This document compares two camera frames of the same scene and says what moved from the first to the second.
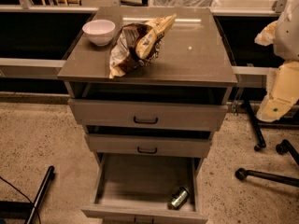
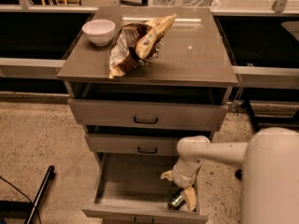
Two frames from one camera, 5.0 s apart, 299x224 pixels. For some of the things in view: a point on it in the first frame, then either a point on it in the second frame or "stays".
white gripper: [288, 37] -> [181, 178]
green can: [178, 198] stays
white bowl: [100, 32] stays
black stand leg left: [50, 175] stays
